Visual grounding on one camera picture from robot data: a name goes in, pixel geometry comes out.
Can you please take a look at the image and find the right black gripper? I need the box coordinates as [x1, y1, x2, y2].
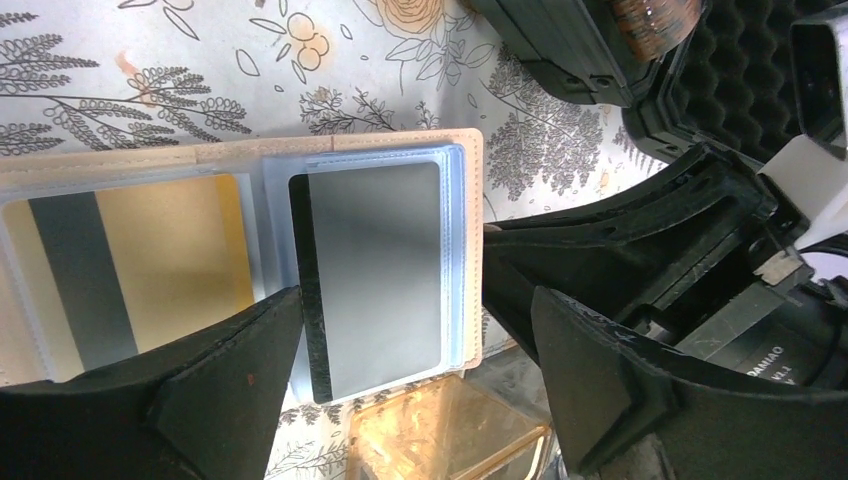
[483, 145, 847, 388]

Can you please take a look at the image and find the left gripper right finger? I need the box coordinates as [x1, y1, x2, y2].
[531, 287, 847, 479]

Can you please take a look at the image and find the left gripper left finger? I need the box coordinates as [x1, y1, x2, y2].
[1, 287, 302, 479]

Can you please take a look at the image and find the gold card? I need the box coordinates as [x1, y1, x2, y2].
[1, 174, 255, 383]

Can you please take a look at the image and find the silver card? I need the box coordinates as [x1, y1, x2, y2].
[288, 162, 444, 403]

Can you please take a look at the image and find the amber transparent card holder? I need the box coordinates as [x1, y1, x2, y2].
[345, 375, 551, 479]

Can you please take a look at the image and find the black poker chip case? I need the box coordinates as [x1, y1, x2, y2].
[475, 1, 829, 163]

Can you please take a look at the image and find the floral patterned table mat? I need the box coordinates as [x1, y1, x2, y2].
[1, 1, 662, 479]

